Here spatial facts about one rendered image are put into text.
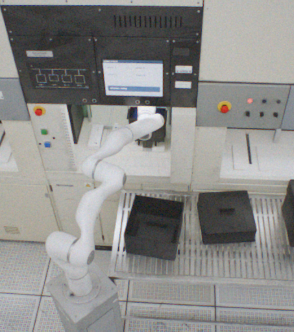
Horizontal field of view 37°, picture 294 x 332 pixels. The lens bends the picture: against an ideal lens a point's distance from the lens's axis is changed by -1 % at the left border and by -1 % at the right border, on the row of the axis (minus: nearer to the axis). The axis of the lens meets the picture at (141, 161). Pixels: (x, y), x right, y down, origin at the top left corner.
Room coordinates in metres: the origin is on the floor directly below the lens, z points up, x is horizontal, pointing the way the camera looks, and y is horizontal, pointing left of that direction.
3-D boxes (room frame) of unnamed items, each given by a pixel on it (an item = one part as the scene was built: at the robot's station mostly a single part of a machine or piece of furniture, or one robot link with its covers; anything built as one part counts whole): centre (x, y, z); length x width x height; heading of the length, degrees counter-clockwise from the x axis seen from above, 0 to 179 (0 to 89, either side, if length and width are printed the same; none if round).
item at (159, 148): (2.06, -0.05, 0.89); 0.22 x 0.21 x 0.04; 174
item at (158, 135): (2.06, -0.05, 1.08); 0.24 x 0.20 x 0.32; 84
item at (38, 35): (2.20, 0.10, 0.98); 0.95 x 0.88 x 1.95; 174
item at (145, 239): (1.40, -0.06, 0.85); 0.28 x 0.28 x 0.17; 76
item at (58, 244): (1.12, 0.36, 1.07); 0.19 x 0.12 x 0.24; 63
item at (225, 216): (1.48, -0.47, 0.83); 0.29 x 0.29 x 0.13; 1
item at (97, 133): (2.09, 0.21, 0.89); 0.22 x 0.21 x 0.04; 174
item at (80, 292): (1.10, 0.34, 0.85); 0.19 x 0.19 x 0.18
